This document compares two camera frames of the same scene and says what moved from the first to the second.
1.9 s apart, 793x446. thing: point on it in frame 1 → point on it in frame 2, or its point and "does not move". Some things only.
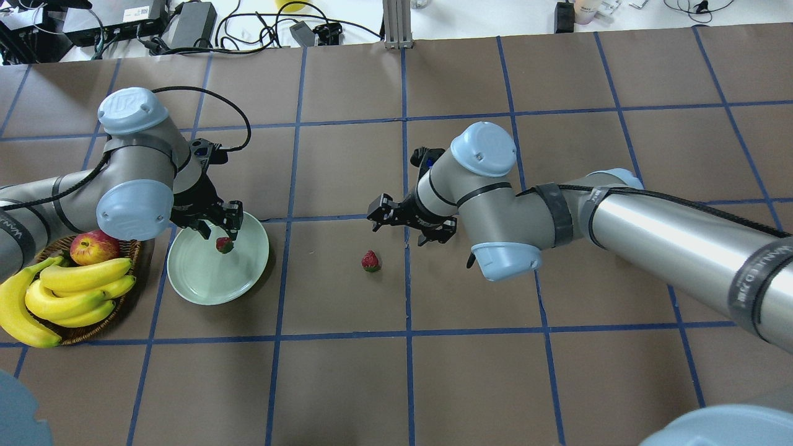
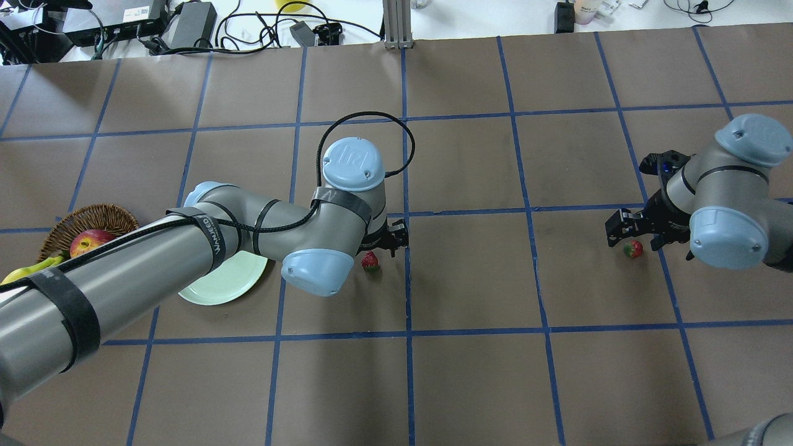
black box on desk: x=564 y=17 does not move
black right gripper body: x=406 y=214 → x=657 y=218
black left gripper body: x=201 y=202 → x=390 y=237
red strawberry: x=370 y=261 does not move
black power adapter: x=190 y=21 does not move
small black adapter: x=303 y=34 does not move
